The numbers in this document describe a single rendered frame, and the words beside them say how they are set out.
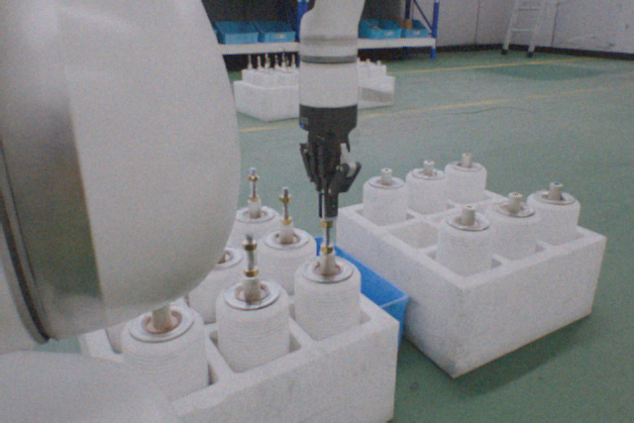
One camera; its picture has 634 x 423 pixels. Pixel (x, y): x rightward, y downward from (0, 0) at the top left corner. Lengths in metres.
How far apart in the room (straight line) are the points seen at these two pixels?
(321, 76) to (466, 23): 7.25
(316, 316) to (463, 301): 0.27
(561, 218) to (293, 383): 0.61
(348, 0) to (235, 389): 0.47
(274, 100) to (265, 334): 2.26
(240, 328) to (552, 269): 0.61
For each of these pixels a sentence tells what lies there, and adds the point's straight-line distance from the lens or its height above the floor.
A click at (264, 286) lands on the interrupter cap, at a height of 0.25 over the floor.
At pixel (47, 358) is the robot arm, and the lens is 0.18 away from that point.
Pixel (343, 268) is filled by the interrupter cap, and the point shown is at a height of 0.25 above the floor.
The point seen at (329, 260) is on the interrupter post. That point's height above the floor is 0.27.
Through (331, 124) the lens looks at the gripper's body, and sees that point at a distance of 0.60.
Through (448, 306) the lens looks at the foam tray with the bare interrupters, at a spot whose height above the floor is 0.13.
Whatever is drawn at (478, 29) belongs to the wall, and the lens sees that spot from 8.00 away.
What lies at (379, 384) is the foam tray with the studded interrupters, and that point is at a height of 0.08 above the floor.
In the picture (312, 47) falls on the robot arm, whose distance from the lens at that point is 0.60.
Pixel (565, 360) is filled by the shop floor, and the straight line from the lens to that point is 1.06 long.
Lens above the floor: 0.61
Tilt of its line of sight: 20 degrees down
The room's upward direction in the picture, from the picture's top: straight up
